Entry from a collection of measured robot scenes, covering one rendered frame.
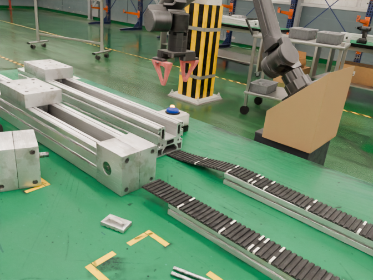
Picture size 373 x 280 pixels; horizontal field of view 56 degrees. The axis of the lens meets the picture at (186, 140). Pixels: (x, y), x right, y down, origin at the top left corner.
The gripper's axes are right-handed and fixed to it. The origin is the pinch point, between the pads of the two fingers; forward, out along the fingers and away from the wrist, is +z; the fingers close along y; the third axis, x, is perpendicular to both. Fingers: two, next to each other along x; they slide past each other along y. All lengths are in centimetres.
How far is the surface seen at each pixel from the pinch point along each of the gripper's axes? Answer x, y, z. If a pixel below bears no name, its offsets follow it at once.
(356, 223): 61, 12, 13
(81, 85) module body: -34.5, 10.3, 8.0
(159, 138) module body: 12.0, 17.5, 10.6
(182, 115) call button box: 3.7, -1.1, 10.3
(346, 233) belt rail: 61, 15, 14
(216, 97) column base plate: -172, -268, 89
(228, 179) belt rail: 32.9, 14.4, 15.1
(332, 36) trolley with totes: -50, -269, -1
